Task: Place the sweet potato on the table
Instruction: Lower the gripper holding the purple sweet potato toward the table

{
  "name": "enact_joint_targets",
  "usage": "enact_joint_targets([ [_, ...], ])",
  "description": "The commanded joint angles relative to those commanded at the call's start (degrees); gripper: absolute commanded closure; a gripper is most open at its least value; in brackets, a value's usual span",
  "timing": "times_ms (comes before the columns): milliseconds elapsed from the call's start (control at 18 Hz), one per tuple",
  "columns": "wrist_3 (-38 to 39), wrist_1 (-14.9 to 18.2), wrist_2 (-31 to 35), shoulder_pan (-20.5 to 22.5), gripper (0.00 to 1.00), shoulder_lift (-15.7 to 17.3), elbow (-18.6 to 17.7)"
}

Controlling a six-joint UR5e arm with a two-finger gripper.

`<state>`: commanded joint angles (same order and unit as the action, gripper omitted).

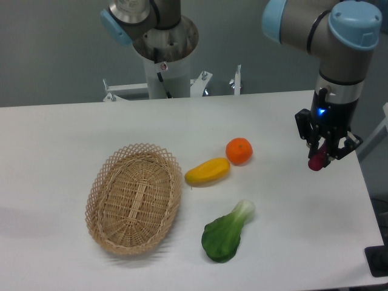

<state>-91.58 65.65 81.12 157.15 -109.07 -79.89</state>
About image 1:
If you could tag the woven wicker basket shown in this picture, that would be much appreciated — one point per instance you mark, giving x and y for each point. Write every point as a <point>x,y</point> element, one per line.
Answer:
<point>134,199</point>

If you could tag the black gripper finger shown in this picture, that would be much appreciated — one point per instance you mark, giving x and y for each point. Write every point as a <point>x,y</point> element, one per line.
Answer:
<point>309,130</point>
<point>334,151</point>

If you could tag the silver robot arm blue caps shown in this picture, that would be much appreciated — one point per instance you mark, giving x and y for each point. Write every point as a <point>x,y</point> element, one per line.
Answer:
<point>343,36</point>

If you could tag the yellow mango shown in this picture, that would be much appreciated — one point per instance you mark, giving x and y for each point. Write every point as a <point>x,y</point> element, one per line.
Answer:
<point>209,171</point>

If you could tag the white metal mounting frame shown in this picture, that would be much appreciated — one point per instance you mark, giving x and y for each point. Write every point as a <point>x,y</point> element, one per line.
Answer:
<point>160,89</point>

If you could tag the red sweet potato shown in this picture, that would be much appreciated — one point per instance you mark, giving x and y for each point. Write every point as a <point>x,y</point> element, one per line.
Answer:
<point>316,162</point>

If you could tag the robot base with white pedestal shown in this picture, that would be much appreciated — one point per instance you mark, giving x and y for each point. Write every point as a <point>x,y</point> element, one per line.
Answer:
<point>161,36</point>

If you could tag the orange tangerine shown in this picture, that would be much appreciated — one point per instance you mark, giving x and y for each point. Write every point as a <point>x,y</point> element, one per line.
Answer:
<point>239,151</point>

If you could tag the green bok choy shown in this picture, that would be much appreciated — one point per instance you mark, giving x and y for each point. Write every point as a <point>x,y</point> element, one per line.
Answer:
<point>221,238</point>

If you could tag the black clamp at table edge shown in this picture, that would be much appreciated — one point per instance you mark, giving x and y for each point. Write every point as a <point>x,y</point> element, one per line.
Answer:
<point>377,260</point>

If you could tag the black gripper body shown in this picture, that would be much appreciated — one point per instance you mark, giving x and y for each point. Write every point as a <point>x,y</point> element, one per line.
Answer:
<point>332,110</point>

